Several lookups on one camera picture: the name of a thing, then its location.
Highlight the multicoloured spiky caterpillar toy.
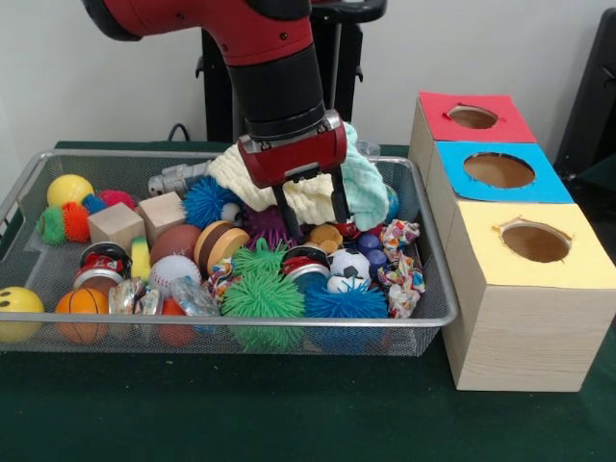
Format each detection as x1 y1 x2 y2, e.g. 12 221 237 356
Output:
37 189 139 246

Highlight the dark green side tablecloth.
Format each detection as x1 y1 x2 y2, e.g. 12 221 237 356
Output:
552 154 616 242

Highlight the wooden box with three holes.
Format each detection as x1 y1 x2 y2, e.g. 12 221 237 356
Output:
407 90 616 394

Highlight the light blue cloth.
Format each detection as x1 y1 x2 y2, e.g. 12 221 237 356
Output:
339 122 390 231

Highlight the large green spiky ball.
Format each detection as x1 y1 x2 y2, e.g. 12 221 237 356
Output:
221 269 309 351

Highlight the small soccer ball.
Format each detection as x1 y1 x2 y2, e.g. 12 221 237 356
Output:
327 246 372 293

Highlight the plain wooden cube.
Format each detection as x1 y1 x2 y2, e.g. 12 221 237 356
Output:
138 191 187 246

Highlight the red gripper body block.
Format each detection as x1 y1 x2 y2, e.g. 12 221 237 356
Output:
238 119 348 190

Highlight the yellow foam ball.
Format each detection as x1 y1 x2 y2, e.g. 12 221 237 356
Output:
0 287 46 344

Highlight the blue spiky ball with eyes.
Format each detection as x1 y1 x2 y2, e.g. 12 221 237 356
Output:
303 278 390 350

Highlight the small orange basketball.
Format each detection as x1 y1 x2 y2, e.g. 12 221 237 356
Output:
55 287 111 344

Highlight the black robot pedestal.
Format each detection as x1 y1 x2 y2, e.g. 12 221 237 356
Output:
194 0 389 145

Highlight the shallow wire mesh bin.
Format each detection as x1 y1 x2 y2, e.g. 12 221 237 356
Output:
0 147 461 357

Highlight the black upright panel stand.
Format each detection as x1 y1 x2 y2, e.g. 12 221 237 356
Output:
552 7 616 169

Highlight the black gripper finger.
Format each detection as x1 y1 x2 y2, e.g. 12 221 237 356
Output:
271 184 303 241
330 164 352 225

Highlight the cream white waffle cloth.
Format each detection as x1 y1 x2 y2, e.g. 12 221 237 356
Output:
206 142 338 227

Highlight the small brown bear plush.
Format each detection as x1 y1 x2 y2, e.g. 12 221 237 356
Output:
307 223 344 254

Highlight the toy hamburger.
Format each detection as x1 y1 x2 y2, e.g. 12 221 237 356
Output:
194 218 252 273

